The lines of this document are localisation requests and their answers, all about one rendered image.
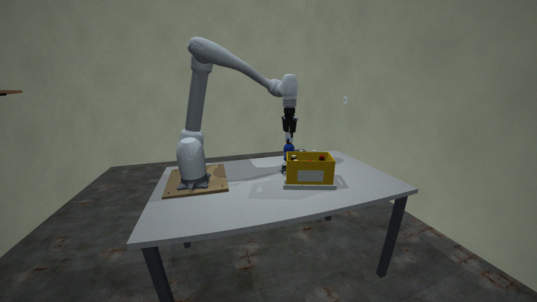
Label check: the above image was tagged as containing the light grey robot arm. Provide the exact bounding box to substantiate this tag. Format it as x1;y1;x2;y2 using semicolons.
176;37;298;192

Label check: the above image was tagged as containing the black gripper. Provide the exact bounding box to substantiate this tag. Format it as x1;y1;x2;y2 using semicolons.
282;108;298;143

